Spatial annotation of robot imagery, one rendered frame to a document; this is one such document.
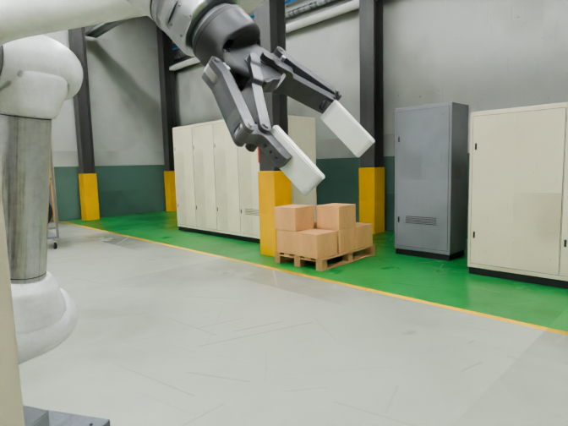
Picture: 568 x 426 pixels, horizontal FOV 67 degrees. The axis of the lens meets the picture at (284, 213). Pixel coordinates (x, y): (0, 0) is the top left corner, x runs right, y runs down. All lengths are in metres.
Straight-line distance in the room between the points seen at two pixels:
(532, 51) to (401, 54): 2.13
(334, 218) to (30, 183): 4.64
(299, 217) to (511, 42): 4.16
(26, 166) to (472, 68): 7.11
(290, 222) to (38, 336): 4.46
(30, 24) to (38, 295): 0.60
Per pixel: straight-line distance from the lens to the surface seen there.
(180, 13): 0.51
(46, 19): 0.80
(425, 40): 8.13
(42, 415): 1.18
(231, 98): 0.43
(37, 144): 1.08
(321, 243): 5.19
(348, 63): 8.93
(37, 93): 1.06
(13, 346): 0.43
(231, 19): 0.50
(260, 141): 0.42
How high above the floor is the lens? 1.27
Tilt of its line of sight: 6 degrees down
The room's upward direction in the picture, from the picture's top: 2 degrees counter-clockwise
